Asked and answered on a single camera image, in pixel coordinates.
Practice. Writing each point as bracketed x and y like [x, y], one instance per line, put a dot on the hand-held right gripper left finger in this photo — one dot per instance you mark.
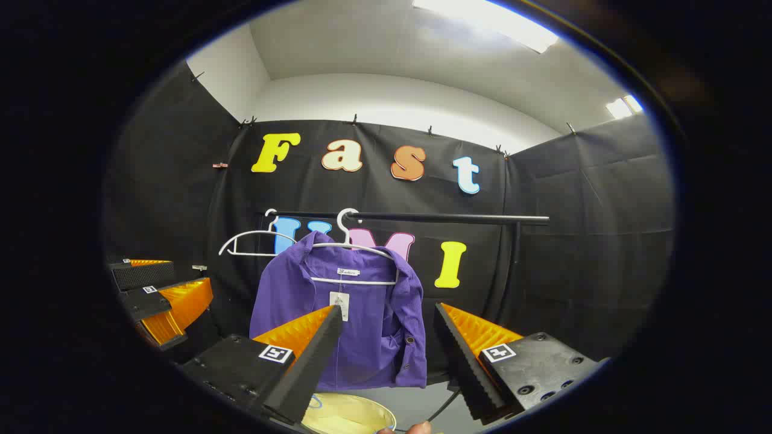
[307, 367]

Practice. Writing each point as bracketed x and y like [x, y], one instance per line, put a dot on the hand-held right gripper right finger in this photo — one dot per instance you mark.
[464, 367]

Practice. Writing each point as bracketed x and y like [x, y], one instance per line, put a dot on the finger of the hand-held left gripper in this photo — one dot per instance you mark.
[145, 276]
[145, 302]

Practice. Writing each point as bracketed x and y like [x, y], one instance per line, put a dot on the cream laundry hamper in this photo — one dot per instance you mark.
[350, 416]

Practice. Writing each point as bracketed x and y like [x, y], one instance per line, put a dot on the purple shirt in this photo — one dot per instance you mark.
[374, 337]

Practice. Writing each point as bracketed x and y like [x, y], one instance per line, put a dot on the white clothes hanger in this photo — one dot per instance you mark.
[356, 281]
[256, 255]

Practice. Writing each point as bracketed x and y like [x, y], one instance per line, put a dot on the black clothes rack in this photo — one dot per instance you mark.
[434, 217]

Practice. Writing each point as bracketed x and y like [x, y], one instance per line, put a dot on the black backdrop cloth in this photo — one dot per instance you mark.
[374, 199]

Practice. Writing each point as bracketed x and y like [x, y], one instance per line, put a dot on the small ceiling light panel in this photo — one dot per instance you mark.
[621, 107]

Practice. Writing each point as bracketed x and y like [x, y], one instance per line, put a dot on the large ceiling light panel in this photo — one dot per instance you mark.
[494, 21]

